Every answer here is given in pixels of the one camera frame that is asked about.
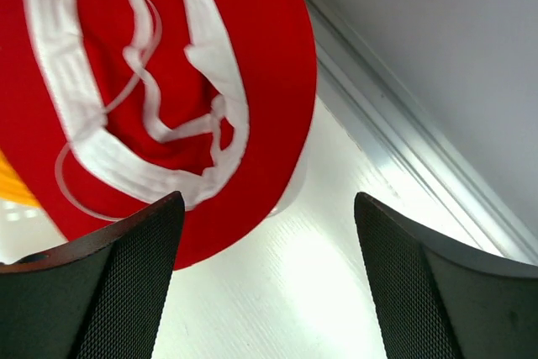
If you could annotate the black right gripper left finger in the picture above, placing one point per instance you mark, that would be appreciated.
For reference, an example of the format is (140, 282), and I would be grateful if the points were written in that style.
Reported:
(99, 296)

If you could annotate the red bucket hat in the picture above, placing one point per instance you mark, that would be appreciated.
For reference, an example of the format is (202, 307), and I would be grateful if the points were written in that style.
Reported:
(110, 105)

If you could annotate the yellow bucket hat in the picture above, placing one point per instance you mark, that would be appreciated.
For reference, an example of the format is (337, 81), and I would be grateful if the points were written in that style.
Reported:
(12, 188)

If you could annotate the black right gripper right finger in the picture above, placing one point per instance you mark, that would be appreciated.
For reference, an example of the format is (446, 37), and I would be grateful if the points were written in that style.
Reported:
(436, 297)

